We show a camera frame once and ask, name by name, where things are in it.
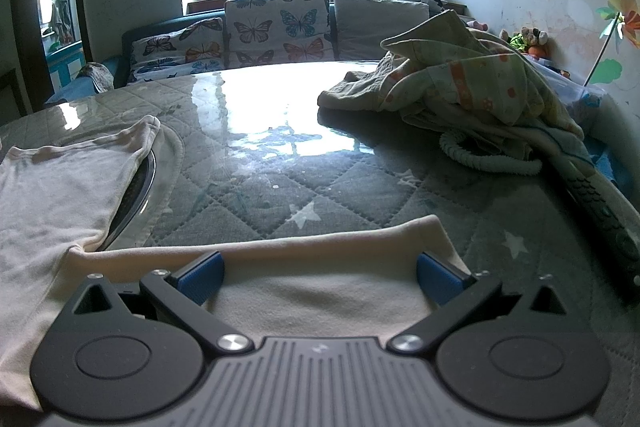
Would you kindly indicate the dark wooden door frame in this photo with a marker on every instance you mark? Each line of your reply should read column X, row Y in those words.
column 25, row 32

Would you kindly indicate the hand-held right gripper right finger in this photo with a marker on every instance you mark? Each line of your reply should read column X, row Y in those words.
column 437, row 279

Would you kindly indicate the round black induction cooktop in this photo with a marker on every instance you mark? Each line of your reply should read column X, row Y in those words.
column 140, row 187

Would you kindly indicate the cream long-sleeved shirt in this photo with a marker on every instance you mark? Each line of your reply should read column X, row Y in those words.
column 325, row 292

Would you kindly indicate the patterned grey cloth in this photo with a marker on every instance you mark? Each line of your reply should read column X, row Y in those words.
column 97, row 77

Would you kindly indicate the butterfly print cushion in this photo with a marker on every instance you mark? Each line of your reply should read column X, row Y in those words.
column 175, row 42
column 170, row 69
column 275, row 27

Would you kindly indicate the dark wooden chair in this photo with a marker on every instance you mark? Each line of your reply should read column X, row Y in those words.
column 22, row 92

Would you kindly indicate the blue cabinet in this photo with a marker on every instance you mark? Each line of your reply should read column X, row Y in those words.
column 65, row 67

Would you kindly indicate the grey quilted table cover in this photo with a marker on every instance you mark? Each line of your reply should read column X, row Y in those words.
column 350, row 187

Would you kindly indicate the black keypad handset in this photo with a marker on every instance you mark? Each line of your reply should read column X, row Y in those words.
column 600, row 207

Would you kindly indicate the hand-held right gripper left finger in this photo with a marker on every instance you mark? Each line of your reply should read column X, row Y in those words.
column 202, row 277

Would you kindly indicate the orange plush toy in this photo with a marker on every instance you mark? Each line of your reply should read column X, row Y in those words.
column 537, row 52

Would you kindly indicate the pink plush toy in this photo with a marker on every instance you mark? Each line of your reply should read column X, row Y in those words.
column 477, row 25

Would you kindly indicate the colourful pinwheel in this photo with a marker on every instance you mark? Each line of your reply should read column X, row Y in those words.
column 622, row 19

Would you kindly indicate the blue sofa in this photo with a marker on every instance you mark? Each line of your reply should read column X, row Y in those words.
column 140, row 27

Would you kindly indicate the floral print garment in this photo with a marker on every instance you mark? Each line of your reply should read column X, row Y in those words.
column 475, row 77

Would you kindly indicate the white blue-trimmed cloth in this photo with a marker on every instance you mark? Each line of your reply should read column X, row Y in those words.
column 570, row 142

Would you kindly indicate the brown plush toy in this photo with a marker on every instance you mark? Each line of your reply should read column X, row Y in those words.
column 535, row 36

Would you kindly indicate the green plush toy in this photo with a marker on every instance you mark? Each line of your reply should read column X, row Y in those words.
column 517, row 42

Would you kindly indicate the plain grey cushion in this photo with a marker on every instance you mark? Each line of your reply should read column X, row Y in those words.
column 370, row 27

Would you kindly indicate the hanging clothes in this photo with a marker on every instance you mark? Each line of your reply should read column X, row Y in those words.
column 60, row 9

